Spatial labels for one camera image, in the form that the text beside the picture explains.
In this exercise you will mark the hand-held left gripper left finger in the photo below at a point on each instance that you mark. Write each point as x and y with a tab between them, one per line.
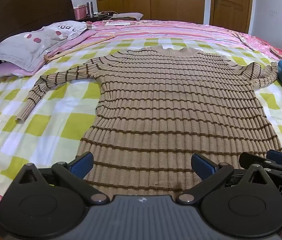
83	165

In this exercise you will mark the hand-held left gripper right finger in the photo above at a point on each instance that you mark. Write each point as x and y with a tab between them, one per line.
202	167

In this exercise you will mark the tan brown-striped knit sweater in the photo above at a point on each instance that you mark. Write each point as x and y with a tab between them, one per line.
168	105

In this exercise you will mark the pink floral quilt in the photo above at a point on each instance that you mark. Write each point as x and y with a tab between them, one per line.
258	42

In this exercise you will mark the pink pillow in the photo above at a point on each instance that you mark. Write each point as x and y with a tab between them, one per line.
5	70

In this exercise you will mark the grey pillow with red spots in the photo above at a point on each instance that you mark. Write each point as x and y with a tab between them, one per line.
23	47

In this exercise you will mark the white paper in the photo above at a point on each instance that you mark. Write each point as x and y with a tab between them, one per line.
117	23

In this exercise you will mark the dark nightstand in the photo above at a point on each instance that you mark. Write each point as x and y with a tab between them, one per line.
91	18

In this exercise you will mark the pink box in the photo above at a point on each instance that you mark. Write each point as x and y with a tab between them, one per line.
79	13

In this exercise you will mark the wooden door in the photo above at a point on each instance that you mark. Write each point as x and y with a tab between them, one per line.
231	5

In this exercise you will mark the grey cloth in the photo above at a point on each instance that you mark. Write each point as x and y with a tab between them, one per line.
128	16

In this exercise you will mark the steel thermos bottle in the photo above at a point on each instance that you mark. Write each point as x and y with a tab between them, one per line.
89	8

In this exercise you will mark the dark wooden headboard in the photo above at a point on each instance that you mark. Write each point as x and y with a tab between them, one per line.
18	7

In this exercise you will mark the wooden wardrobe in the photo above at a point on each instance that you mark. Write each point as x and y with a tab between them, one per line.
151	0

